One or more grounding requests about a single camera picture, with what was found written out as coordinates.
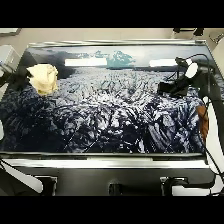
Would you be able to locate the black cable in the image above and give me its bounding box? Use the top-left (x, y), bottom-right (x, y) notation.
top-left (184, 53), bottom-right (213, 101)

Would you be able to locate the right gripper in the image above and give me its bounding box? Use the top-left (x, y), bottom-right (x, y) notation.
top-left (157, 78), bottom-right (191, 99)

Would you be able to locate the cream T-shirt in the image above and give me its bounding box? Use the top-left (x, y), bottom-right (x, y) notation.
top-left (26, 63), bottom-right (60, 97)

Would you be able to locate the silver frame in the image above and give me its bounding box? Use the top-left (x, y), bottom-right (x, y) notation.
top-left (0, 39), bottom-right (218, 197)

